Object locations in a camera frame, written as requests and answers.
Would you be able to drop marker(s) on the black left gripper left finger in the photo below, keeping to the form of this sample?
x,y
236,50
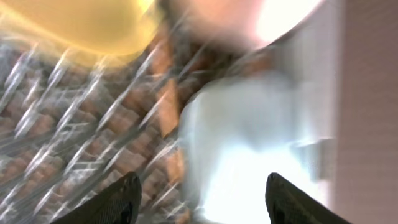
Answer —
x,y
117,204

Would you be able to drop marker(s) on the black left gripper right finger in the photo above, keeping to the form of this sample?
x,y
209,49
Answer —
x,y
287,204

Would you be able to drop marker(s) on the light blue bowl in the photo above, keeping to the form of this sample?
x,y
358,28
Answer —
x,y
234,133

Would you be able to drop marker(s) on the grey plastic dish rack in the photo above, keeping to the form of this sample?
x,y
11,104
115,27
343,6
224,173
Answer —
x,y
70,131

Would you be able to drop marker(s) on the yellow round plate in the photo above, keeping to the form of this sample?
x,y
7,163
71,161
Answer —
x,y
87,29

